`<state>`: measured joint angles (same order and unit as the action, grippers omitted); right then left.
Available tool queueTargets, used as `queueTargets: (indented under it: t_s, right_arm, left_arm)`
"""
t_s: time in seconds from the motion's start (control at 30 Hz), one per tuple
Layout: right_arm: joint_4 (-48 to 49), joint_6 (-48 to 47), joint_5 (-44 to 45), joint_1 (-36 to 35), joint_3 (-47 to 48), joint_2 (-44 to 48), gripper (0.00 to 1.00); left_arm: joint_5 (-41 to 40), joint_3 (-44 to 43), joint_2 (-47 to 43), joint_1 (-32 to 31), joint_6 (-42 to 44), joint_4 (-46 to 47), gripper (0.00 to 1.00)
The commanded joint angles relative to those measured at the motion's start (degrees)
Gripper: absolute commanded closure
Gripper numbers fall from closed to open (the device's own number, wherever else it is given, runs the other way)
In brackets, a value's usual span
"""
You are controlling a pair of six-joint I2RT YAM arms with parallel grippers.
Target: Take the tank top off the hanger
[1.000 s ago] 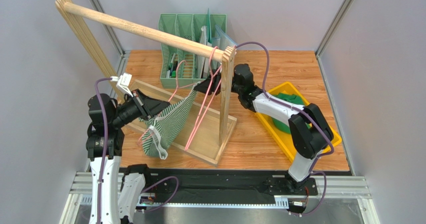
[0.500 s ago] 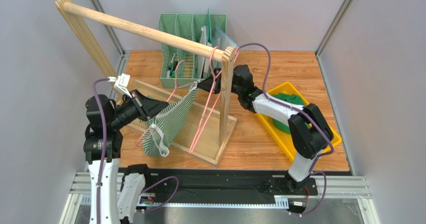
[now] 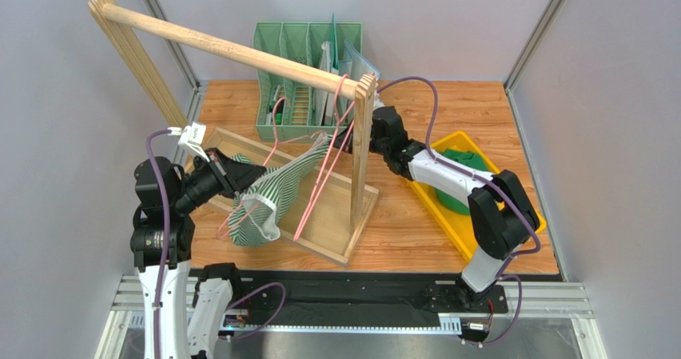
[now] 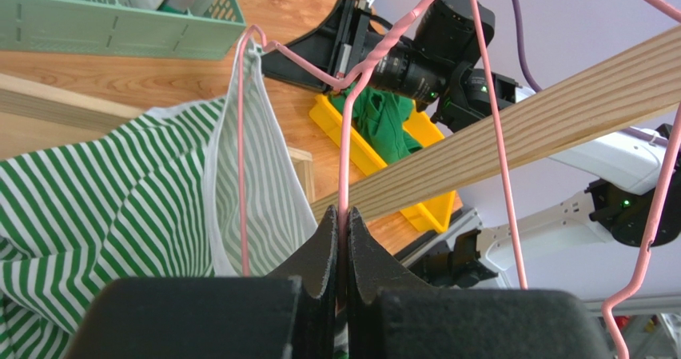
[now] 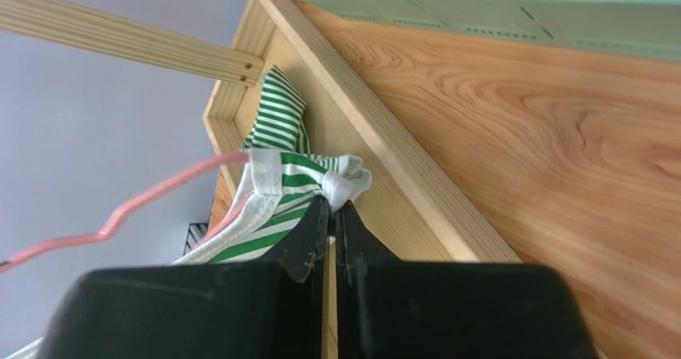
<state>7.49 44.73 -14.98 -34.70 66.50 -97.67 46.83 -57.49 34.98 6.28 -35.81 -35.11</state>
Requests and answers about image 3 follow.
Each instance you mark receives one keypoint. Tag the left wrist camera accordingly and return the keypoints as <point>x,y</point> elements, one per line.
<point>190,139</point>

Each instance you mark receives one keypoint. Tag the mint green file organizer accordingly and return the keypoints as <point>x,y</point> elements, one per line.
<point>290,109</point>

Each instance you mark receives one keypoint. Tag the pink wire hanger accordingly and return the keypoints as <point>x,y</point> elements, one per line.
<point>324,173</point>

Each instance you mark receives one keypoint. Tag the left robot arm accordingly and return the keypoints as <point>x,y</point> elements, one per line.
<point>165,252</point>

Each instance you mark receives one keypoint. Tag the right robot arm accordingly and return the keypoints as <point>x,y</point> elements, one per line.
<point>502,215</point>

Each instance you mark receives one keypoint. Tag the green white striped tank top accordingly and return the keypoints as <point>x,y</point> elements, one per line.
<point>254,218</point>

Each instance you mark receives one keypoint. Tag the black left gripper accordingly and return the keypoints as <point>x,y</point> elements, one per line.
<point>233,177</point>

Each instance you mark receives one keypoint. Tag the yellow plastic tray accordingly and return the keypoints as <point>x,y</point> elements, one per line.
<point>457,227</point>

